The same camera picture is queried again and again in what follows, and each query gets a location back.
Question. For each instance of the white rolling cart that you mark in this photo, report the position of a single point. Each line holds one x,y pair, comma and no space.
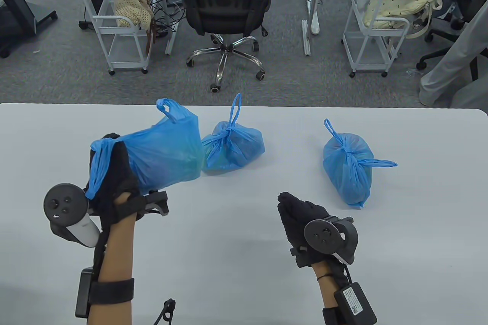
368,65
127,63

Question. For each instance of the cream patterned bag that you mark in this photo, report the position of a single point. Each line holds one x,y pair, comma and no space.
400,5

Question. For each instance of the person's right forearm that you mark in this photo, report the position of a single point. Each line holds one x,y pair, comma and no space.
328,290

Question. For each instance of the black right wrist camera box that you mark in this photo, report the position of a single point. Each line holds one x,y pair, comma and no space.
354,304

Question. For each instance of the black mesh office chair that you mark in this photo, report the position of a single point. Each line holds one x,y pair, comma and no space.
225,8

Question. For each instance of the grey left hand controller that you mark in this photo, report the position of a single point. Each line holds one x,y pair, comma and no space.
65,203

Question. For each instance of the grey hand controller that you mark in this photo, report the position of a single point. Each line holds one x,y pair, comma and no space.
65,203
324,235

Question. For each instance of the blue plastic bag yellow contents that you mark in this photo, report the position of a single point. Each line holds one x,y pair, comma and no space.
164,149

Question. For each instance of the grey right hand controller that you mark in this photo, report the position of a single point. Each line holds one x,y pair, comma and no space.
324,235

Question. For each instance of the person's left hand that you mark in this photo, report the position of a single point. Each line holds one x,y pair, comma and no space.
118,180

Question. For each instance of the person's right hand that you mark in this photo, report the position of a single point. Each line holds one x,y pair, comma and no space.
297,214

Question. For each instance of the beige knit bag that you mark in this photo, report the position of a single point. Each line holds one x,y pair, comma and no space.
131,8

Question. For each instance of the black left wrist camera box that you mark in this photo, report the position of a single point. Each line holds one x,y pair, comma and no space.
84,292

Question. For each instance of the black rolling stand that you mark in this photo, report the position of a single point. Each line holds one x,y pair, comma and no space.
42,14

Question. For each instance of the thin black wrist band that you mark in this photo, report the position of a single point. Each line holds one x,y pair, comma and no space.
324,276

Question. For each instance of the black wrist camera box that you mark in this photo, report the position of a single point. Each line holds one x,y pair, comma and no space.
354,304
84,292

